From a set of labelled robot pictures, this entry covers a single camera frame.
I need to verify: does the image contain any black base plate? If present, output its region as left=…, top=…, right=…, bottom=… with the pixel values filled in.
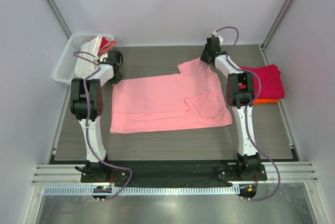
left=75, top=160, right=267, bottom=188

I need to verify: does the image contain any aluminium front rail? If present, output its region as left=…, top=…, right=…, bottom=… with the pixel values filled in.
left=31, top=162, right=318, bottom=186

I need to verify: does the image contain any aluminium frame post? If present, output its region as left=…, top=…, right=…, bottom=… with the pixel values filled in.
left=261, top=0, right=295, bottom=51
left=45, top=0, right=72, bottom=38

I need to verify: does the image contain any left aluminium frame post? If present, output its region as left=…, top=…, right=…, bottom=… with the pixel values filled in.
left=45, top=0, right=72, bottom=38

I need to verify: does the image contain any folded orange t shirt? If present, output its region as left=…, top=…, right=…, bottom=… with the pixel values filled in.
left=253, top=98, right=280, bottom=104

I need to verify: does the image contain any white slotted cable duct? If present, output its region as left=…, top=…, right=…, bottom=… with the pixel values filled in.
left=44, top=185, right=240, bottom=196

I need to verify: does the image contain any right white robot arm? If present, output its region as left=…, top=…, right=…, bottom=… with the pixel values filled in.
left=200, top=33, right=261, bottom=180

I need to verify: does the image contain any light pink t shirt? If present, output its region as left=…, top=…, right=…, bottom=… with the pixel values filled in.
left=110, top=59, right=232, bottom=134

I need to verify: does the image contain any white plastic laundry basket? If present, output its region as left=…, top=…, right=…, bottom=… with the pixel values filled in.
left=52, top=32, right=99, bottom=85

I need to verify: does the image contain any salmon pink t shirt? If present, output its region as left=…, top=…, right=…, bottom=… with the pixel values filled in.
left=98, top=40, right=117, bottom=56

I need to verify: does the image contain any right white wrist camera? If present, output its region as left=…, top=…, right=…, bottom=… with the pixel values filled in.
left=211, top=31, right=223, bottom=39

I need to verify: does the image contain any folded magenta t shirt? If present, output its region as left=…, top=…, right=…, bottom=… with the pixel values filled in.
left=241, top=64, right=285, bottom=99

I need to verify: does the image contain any right aluminium frame post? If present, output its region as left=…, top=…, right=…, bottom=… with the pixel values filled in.
left=261, top=0, right=295, bottom=51

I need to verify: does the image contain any crimson t shirt in basket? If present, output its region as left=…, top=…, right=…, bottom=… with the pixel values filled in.
left=100, top=37, right=108, bottom=49

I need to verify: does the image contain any white t shirt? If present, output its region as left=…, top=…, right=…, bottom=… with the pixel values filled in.
left=74, top=35, right=102, bottom=79

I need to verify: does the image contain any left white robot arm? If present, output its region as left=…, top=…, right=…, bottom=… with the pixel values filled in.
left=70, top=50, right=124, bottom=182

